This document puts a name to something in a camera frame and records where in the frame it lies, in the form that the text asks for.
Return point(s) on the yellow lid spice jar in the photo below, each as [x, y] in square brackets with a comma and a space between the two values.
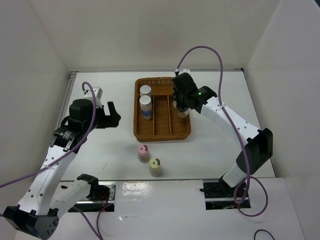
[155, 168]

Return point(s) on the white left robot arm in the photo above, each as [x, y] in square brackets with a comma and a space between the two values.
[40, 210]

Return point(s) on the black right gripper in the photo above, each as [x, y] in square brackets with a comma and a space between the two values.
[179, 103]

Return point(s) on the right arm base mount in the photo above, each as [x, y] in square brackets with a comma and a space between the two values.
[218, 197]

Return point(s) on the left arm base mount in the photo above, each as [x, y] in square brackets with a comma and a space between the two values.
[104, 199]

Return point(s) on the blue label silver cap bottle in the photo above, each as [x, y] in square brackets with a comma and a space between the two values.
[145, 90]

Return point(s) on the pink lid spice jar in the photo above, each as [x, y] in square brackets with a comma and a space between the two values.
[143, 153]

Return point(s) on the black lid spice jar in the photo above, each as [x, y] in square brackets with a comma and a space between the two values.
[182, 112]

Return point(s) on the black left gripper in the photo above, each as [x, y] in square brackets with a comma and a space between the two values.
[109, 121]

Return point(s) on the brown wicker divided basket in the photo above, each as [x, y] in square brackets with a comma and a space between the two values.
[165, 124]

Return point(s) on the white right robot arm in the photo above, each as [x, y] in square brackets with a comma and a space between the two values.
[257, 143]

